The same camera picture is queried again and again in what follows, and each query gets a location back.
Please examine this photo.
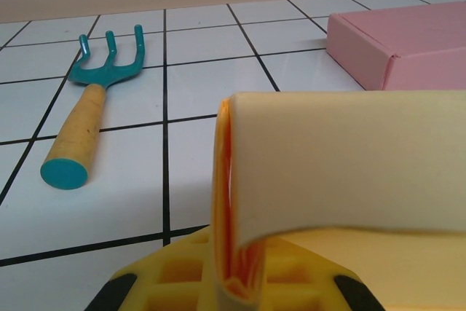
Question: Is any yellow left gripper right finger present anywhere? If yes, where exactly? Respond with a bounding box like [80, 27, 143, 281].
[260, 236, 385, 311]

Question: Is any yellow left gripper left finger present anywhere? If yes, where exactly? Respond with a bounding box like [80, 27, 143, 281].
[85, 225, 219, 311]

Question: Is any teal garden fork wooden handle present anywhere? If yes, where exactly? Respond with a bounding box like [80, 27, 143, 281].
[39, 25, 146, 191]

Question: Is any pink paper box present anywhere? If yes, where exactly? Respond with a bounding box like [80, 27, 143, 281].
[326, 0, 466, 92]

